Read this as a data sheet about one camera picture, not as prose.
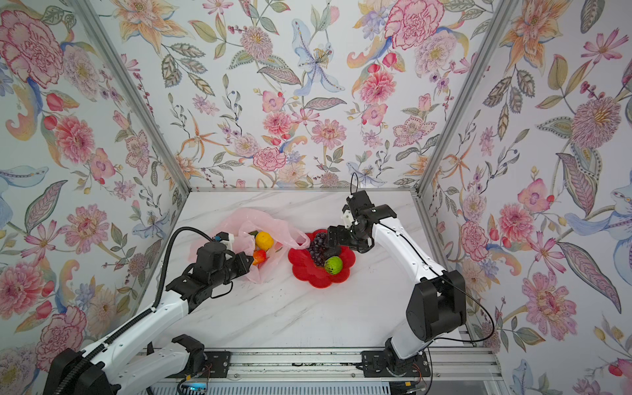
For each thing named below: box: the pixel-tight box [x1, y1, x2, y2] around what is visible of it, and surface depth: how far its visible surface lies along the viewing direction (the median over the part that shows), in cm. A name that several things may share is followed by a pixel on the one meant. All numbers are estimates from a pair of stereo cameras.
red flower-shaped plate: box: [288, 229, 357, 289], surface depth 95 cm
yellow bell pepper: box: [255, 231, 275, 251], surface depth 98 cm
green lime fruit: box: [324, 255, 344, 275], surface depth 92 cm
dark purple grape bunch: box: [308, 232, 328, 267], surface depth 97 cm
